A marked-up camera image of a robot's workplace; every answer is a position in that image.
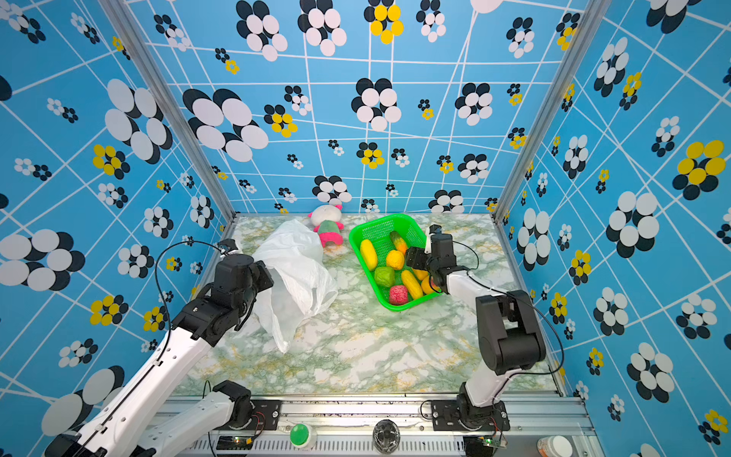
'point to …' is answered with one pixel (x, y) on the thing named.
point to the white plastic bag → (302, 284)
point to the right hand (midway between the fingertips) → (418, 252)
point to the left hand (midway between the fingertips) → (264, 264)
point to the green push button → (303, 436)
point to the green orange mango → (398, 241)
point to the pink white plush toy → (326, 221)
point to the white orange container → (555, 446)
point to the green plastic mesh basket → (382, 248)
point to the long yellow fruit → (412, 285)
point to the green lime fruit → (385, 276)
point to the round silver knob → (386, 436)
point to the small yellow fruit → (395, 259)
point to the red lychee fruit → (399, 294)
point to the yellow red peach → (426, 285)
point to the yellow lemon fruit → (368, 254)
